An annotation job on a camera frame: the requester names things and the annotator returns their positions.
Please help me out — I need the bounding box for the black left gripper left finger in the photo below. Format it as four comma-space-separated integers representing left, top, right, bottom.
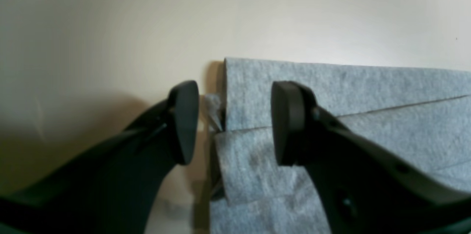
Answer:
1, 81, 199, 234

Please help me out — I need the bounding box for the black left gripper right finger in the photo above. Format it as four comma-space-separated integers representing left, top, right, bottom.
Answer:
271, 81, 471, 234

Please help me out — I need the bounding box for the grey T-shirt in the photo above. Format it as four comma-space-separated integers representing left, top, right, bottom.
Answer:
207, 58, 470, 234

